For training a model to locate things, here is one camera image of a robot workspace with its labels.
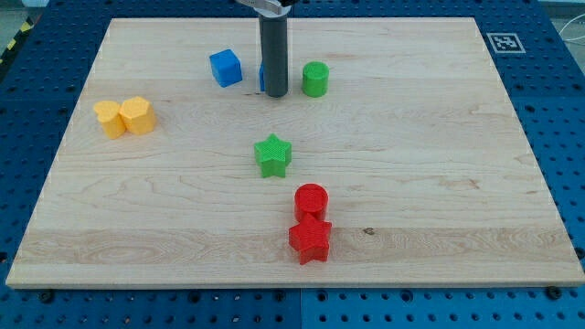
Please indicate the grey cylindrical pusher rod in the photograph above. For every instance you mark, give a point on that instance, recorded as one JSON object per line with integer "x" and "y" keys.
{"x": 274, "y": 53}

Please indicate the yellow heart block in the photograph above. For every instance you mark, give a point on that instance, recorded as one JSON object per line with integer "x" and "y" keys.
{"x": 108, "y": 115}

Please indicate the blue block behind rod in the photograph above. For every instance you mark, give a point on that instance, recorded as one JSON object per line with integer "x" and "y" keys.
{"x": 261, "y": 77}

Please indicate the white fiducial marker tag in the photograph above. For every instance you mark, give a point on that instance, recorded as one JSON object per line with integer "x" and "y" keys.
{"x": 505, "y": 43}

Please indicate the green cylinder block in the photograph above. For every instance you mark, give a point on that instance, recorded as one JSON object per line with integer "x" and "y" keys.
{"x": 315, "y": 79}

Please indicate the green star block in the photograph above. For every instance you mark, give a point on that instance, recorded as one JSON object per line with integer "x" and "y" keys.
{"x": 273, "y": 155}

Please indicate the light wooden board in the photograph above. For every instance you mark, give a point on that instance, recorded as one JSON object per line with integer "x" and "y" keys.
{"x": 430, "y": 177}

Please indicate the red cylinder block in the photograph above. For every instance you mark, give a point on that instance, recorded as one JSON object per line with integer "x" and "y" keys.
{"x": 310, "y": 199}

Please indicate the red star block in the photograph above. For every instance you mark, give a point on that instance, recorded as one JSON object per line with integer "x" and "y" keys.
{"x": 310, "y": 238}

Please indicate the yellow hexagon block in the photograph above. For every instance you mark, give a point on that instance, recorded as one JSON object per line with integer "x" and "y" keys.
{"x": 138, "y": 115}

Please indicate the blue cube block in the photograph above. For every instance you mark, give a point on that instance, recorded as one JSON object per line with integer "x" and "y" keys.
{"x": 226, "y": 68}

